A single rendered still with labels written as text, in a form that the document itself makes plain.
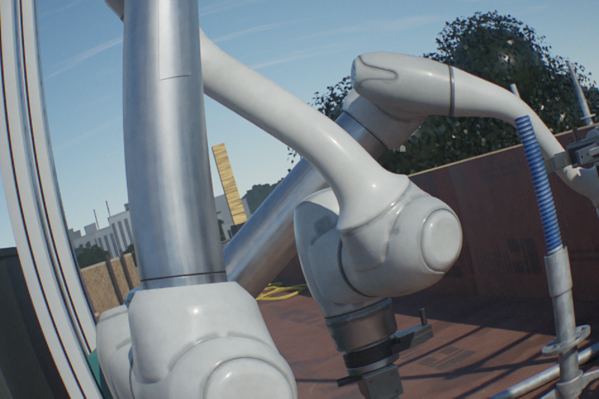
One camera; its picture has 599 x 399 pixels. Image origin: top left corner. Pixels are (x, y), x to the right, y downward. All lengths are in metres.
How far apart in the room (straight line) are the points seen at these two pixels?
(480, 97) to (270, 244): 0.49
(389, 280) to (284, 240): 0.68
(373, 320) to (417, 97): 0.49
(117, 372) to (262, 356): 0.27
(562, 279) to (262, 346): 0.70
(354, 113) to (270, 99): 0.64
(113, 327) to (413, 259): 0.37
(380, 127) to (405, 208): 0.67
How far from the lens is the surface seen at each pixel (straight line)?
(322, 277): 1.32
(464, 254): 5.23
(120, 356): 1.19
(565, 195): 3.55
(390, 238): 1.17
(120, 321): 1.21
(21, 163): 1.37
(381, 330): 1.34
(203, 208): 1.06
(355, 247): 1.20
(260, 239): 1.86
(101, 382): 1.36
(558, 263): 1.56
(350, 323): 1.33
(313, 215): 1.32
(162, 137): 1.06
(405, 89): 1.69
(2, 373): 1.31
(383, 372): 1.32
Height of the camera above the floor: 0.75
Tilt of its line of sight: level
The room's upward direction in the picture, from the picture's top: 18 degrees counter-clockwise
